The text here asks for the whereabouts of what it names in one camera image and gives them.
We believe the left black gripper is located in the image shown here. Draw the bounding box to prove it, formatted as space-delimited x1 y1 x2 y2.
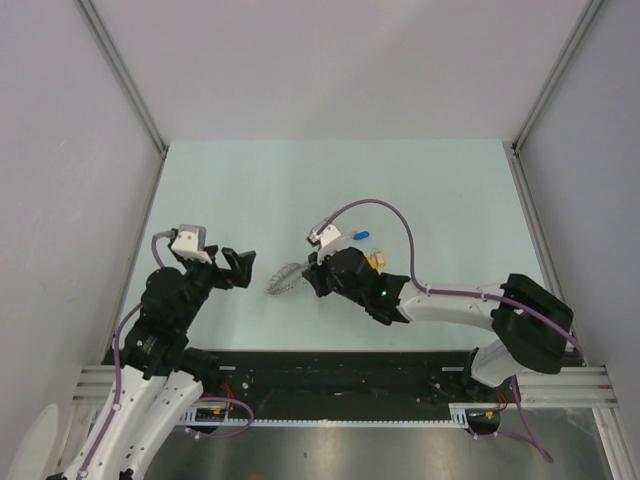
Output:
176 244 255 328

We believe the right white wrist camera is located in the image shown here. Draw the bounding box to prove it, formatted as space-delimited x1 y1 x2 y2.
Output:
306 223 342 249

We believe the right aluminium frame post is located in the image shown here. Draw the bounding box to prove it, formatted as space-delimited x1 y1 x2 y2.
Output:
511 0 608 155

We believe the grey slotted cable duct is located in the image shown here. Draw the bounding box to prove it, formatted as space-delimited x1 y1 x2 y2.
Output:
176 406 468 430

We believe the blue tag key far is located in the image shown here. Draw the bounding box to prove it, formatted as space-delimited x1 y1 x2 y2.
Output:
346 230 370 241

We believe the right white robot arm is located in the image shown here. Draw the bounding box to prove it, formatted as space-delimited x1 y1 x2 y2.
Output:
302 247 574 401

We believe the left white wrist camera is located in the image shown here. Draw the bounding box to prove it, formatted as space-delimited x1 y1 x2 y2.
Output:
170 224 212 264

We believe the left aluminium frame post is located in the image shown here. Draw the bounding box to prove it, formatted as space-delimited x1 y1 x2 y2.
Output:
74 0 168 159

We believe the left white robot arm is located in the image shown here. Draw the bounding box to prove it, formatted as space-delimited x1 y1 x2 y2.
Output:
57 245 256 479

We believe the metal ring key organizer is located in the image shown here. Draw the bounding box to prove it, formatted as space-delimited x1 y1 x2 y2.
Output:
266 262 307 296

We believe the left aluminium rail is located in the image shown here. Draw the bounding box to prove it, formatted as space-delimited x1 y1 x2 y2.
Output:
72 365 115 405

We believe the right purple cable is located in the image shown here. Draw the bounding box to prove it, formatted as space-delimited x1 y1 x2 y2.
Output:
324 198 584 464

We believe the aluminium rail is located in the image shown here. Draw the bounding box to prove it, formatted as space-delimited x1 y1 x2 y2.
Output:
72 365 115 405
503 142 618 410

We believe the purple cable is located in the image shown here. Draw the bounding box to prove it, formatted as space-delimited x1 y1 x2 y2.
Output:
324 198 584 464
77 229 176 476

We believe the yellow tag key right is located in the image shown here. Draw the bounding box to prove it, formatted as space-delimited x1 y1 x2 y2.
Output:
373 250 386 268

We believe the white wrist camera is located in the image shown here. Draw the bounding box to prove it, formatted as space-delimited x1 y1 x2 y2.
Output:
170 224 212 264
306 223 342 249

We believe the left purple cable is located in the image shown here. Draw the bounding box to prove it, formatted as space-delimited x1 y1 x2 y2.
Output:
77 229 176 476

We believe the aluminium frame post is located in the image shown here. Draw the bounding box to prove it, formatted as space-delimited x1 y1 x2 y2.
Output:
511 0 608 155
74 0 168 159

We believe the right aluminium rail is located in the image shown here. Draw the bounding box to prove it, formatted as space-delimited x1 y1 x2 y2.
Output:
503 142 618 410

